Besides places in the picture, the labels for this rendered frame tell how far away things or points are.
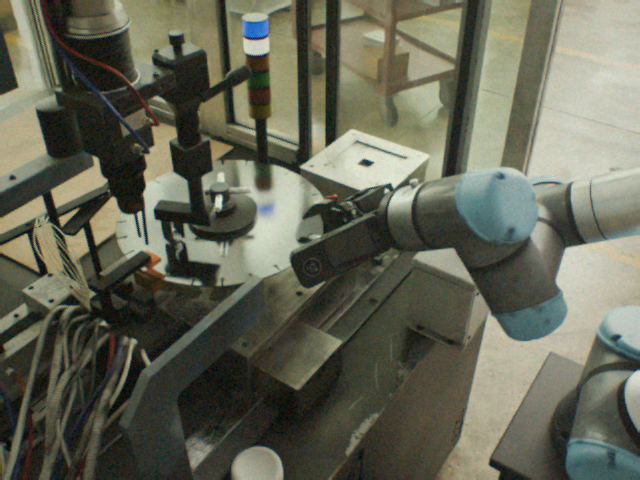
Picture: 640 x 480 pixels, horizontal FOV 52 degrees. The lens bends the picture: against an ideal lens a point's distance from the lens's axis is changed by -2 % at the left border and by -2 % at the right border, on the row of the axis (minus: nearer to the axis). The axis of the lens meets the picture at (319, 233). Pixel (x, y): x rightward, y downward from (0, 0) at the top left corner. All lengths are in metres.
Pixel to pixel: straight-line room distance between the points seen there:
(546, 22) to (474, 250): 0.56
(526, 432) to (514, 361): 1.13
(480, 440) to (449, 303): 0.93
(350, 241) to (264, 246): 0.25
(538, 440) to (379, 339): 0.30
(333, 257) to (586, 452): 0.35
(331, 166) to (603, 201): 0.62
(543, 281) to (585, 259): 1.92
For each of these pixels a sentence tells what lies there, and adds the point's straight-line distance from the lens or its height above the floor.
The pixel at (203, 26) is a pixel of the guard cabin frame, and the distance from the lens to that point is 1.58.
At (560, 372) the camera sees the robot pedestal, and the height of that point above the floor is 0.75.
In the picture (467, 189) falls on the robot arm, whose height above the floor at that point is 1.21.
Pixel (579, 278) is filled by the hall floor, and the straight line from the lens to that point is 2.55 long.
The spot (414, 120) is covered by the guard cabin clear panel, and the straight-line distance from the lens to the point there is 1.35.
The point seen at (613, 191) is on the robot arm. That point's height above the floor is 1.17.
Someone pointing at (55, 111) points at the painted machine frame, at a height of 1.12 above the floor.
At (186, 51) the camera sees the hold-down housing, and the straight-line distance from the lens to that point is 0.85.
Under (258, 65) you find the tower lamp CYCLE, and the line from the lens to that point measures 1.24.
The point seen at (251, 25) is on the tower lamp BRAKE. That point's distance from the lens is 1.21.
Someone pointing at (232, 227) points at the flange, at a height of 0.96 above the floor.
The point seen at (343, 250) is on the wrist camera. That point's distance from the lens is 0.77.
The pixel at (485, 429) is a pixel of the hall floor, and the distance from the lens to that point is 2.00.
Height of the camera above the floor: 1.57
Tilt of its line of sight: 38 degrees down
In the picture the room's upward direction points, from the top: straight up
